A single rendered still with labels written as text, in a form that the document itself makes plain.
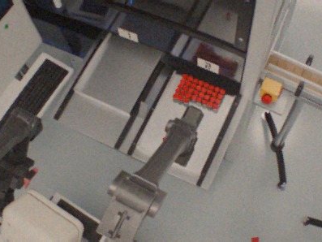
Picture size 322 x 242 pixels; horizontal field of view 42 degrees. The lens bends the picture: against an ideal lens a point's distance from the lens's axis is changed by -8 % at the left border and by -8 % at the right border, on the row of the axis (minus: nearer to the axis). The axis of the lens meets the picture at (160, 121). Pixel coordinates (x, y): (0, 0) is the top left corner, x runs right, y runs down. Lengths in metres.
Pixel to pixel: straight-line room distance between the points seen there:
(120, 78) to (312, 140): 1.36
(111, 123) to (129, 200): 0.90
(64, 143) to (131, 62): 1.03
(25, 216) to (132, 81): 0.84
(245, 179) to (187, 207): 0.37
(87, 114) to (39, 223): 0.72
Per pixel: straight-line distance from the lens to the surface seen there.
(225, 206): 2.56
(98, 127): 1.78
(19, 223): 1.22
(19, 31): 1.94
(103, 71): 1.87
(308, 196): 2.65
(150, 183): 0.94
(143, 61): 1.87
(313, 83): 1.78
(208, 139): 1.72
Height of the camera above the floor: 2.51
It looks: 68 degrees down
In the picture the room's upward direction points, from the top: 10 degrees counter-clockwise
